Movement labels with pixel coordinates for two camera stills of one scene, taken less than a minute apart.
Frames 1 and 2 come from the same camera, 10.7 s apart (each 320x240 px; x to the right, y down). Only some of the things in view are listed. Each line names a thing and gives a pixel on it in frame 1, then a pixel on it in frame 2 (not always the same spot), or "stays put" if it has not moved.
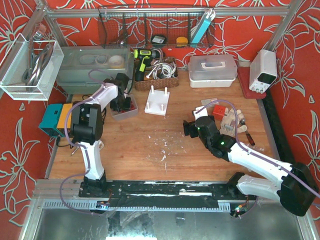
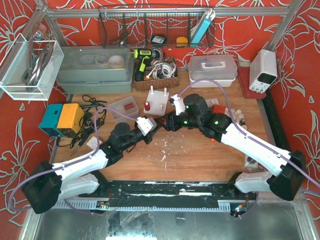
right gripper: [190, 128] -> [167, 121]
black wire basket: [142, 27] stays put
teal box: [49, 122] stays put
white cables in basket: [162, 70] stays put
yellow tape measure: [181, 41] stays put
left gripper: [120, 104] -> [149, 136]
